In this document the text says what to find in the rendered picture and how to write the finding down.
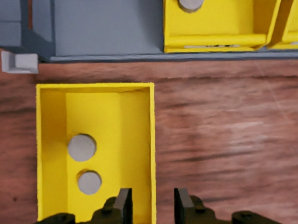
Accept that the yellow bin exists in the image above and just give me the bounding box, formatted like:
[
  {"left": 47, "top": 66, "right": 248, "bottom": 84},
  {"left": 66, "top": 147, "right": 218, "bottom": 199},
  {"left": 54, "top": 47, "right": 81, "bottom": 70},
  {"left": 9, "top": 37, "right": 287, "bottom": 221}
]
[
  {"left": 267, "top": 0, "right": 298, "bottom": 49},
  {"left": 163, "top": 0, "right": 281, "bottom": 52},
  {"left": 36, "top": 83, "right": 156, "bottom": 224}
]

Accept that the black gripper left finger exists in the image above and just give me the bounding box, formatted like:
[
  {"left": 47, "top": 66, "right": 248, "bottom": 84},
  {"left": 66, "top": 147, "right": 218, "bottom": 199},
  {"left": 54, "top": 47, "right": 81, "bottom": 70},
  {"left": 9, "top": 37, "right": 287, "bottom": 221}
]
[{"left": 33, "top": 188, "right": 133, "bottom": 224}]

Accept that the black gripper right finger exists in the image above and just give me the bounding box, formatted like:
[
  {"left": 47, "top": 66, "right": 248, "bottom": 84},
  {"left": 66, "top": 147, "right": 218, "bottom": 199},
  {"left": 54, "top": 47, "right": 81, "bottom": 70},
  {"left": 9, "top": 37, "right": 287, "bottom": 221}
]
[{"left": 174, "top": 188, "right": 281, "bottom": 224}]

